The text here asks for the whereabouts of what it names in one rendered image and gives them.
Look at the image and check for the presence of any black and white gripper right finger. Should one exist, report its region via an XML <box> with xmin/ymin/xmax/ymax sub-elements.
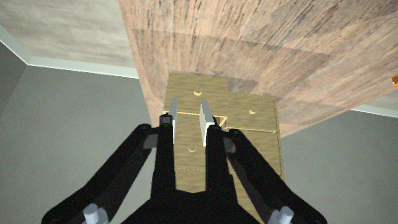
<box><xmin>199</xmin><ymin>100</ymin><xmax>327</xmax><ymax>224</ymax></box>

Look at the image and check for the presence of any orange nine-volt battery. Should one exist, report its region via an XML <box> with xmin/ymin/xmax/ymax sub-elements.
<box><xmin>392</xmin><ymin>75</ymin><xmax>398</xmax><ymax>87</ymax></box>

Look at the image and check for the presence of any light brown wooden chest of drawers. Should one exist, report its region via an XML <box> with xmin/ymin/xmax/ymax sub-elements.
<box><xmin>175</xmin><ymin>92</ymin><xmax>285</xmax><ymax>182</ymax></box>

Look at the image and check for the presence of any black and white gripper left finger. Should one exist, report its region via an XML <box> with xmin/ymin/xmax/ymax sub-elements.
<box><xmin>41</xmin><ymin>98</ymin><xmax>179</xmax><ymax>224</ymax></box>

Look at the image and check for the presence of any wooden drawer front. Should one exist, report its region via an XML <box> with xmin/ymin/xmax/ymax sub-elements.
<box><xmin>227</xmin><ymin>133</ymin><xmax>281</xmax><ymax>175</ymax></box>
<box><xmin>163</xmin><ymin>72</ymin><xmax>228</xmax><ymax>127</ymax></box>
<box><xmin>175</xmin><ymin>174</ymin><xmax>205</xmax><ymax>193</ymax></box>
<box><xmin>174</xmin><ymin>127</ymin><xmax>206</xmax><ymax>173</ymax></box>
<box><xmin>225</xmin><ymin>94</ymin><xmax>277</xmax><ymax>133</ymax></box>
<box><xmin>233</xmin><ymin>178</ymin><xmax>264</xmax><ymax>224</ymax></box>

